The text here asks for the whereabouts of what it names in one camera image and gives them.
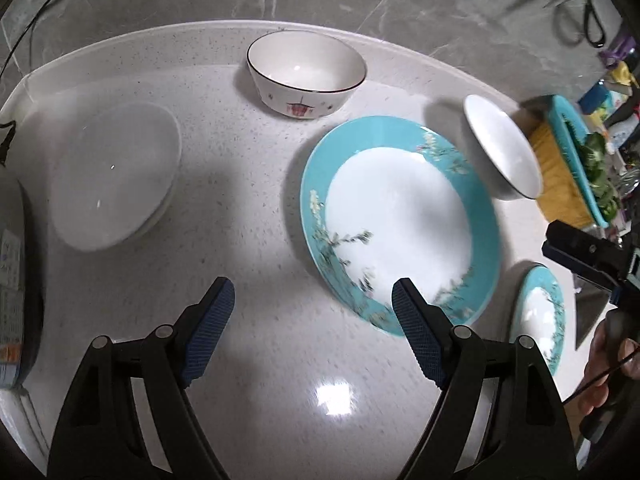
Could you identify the teal plastic strainer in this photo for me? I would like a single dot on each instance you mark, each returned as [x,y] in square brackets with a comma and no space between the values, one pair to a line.
[559,110]

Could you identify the white bowl red pattern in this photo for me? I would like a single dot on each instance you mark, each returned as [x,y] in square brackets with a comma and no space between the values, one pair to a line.
[304,75]

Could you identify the green leafy vegetables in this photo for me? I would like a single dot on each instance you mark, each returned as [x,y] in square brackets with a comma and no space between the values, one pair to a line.
[591,154]

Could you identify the dark appliance with label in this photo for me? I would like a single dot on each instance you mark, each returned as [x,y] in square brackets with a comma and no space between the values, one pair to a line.
[22,303]

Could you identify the plain white bowl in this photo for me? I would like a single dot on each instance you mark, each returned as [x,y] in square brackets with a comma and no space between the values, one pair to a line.
[505,146]

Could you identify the shallow white dish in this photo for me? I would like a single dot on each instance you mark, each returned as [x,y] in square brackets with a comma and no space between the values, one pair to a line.
[115,176]

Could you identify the black scissors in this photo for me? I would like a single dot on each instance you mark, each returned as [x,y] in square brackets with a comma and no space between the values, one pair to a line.
[575,21]

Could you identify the small teal floral plate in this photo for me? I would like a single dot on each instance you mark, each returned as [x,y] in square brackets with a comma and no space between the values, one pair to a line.
[539,313]

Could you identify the large teal floral plate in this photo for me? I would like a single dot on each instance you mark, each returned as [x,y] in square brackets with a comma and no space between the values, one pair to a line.
[384,198]

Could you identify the person's right hand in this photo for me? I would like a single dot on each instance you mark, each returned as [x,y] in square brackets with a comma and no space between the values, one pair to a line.
[597,392]

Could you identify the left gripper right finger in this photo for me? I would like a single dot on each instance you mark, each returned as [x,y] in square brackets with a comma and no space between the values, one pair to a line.
[527,434]

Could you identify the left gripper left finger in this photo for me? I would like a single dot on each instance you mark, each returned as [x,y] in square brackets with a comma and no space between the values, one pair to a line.
[98,433]

